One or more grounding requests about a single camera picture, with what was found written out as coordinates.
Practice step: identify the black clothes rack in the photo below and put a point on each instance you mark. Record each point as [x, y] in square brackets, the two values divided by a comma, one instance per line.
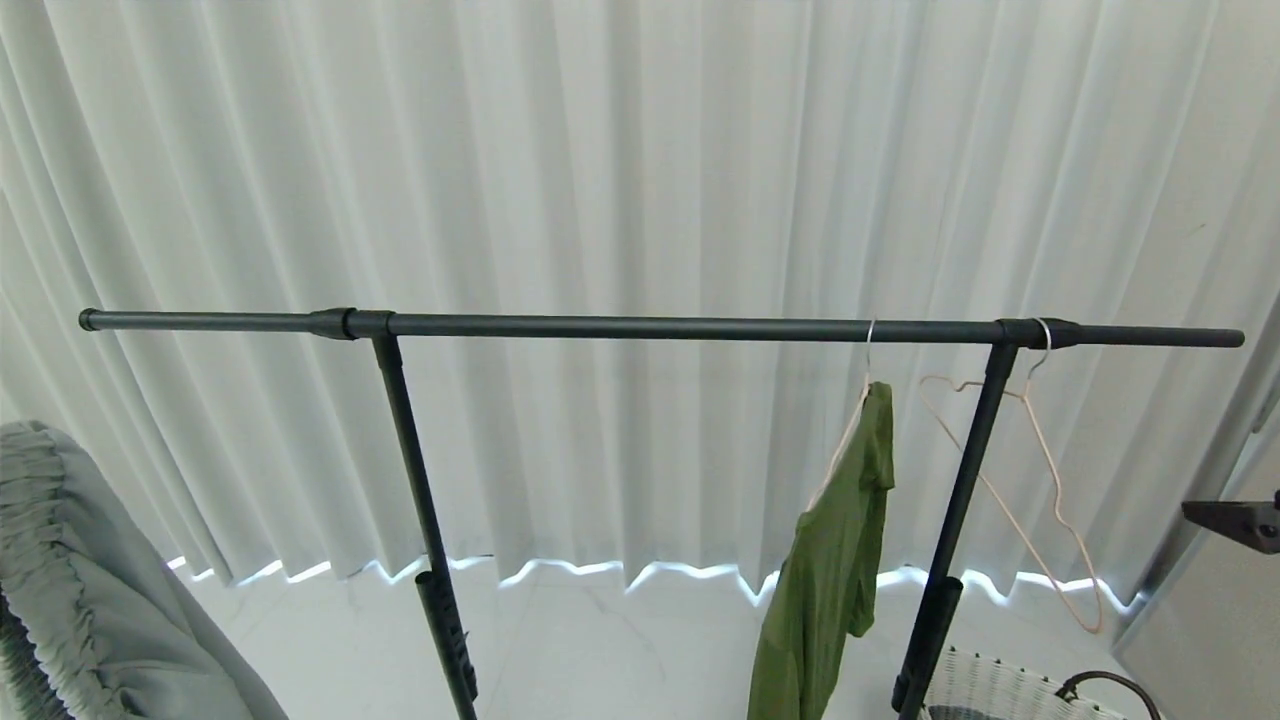
[650, 327]

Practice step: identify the pink clothes hanger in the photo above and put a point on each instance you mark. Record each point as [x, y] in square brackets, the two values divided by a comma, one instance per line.
[1045, 460]
[850, 430]

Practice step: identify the pale grey garment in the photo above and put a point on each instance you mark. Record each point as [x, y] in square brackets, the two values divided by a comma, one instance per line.
[90, 600]

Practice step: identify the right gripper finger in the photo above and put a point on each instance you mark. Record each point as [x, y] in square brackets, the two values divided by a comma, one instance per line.
[1245, 525]

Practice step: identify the green printed shirt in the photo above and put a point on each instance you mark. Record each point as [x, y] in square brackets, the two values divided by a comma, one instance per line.
[830, 570]

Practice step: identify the white laundry basket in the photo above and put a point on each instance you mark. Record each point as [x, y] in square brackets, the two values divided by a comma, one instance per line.
[1000, 690]

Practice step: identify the white curtain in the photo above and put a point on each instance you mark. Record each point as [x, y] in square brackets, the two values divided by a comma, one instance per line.
[600, 150]

